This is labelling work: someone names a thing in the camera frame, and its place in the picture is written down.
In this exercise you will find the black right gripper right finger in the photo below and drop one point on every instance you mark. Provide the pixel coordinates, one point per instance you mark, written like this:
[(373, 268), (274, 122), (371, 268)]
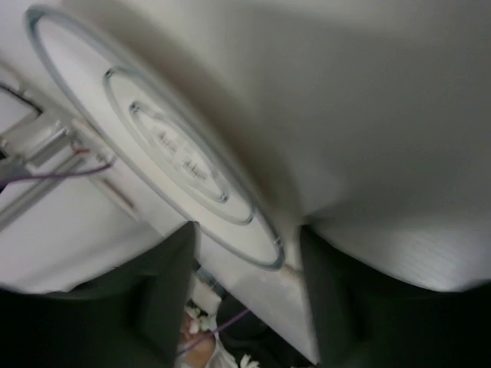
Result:
[(365, 318)]

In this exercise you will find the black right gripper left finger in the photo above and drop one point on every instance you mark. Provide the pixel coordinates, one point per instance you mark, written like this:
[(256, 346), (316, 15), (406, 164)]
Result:
[(127, 317)]

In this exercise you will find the red patterned glass plate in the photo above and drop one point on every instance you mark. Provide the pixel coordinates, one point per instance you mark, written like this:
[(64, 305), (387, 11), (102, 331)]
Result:
[(154, 130)]

